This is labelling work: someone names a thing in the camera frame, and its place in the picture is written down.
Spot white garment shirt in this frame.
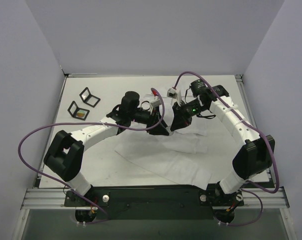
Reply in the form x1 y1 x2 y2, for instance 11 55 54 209
113 86 217 191

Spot colourful painted round brooch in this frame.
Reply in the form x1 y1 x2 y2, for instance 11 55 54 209
76 112 86 118

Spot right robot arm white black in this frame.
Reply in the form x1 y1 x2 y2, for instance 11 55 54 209
167 79 275 197

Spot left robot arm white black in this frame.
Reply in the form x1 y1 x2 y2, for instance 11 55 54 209
44 88 170 206

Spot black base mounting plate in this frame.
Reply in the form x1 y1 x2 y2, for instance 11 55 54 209
63 185 244 222

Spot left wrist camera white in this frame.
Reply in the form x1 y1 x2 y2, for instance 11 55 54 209
149 97 162 110

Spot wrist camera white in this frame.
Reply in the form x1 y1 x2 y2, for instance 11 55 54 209
166 87 183 107
149 97 162 110

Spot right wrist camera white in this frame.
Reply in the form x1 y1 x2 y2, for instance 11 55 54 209
166 87 183 107

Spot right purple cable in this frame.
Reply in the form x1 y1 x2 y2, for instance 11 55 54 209
170 71 281 227

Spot purple cable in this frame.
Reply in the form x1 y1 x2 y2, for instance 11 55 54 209
17 87 166 225
170 71 281 227

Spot black frame stand upper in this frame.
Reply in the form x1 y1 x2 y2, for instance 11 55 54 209
79 87 101 108

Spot black frame stand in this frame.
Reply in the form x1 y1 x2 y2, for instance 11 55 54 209
79 87 101 108
67 101 90 121

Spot black frame stand lower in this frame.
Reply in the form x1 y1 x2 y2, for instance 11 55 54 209
67 101 90 121

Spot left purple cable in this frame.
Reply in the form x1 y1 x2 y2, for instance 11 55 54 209
17 87 166 225

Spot aluminium front rail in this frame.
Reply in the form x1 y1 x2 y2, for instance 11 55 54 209
21 188 65 210

